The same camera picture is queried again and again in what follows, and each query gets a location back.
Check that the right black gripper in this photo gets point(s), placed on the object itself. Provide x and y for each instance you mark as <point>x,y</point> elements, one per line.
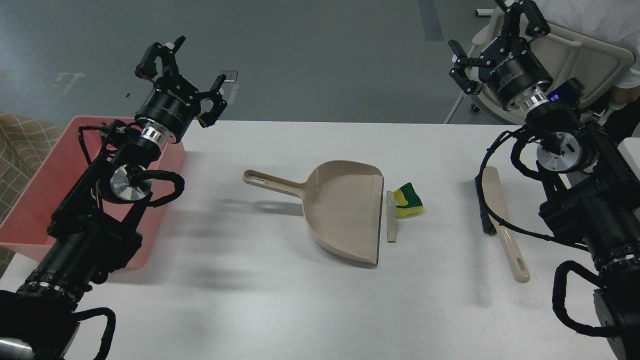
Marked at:
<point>515,70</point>

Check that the pink plastic bin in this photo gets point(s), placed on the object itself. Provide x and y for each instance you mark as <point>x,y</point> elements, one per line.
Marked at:
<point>24,230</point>

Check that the white plastic chair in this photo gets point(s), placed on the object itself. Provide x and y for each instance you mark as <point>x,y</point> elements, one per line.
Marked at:
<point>565,54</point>

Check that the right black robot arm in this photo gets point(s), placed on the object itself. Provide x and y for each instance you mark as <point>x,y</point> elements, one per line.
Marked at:
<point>592,191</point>

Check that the person in white shirt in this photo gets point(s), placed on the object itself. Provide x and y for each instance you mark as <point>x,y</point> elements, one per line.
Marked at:
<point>615,22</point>

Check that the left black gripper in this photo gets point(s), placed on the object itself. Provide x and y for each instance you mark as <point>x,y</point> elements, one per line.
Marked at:
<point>174,102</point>

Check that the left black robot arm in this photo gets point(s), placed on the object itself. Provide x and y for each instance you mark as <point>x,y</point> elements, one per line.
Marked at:
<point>95,226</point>

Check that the silver floor bracket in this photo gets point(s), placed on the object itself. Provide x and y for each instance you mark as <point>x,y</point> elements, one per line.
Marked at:
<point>226,82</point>

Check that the beige plastic dustpan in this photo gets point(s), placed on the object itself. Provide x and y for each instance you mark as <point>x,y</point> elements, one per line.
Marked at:
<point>342,204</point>

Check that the yellow green sponge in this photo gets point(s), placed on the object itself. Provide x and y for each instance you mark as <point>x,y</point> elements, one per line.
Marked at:
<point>407,202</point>

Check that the beige checkered cloth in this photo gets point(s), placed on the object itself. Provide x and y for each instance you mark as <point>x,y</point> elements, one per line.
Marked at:
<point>24,144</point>

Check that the beige hand brush black bristles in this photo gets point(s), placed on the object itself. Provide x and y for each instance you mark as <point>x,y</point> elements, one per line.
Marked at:
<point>497,210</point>

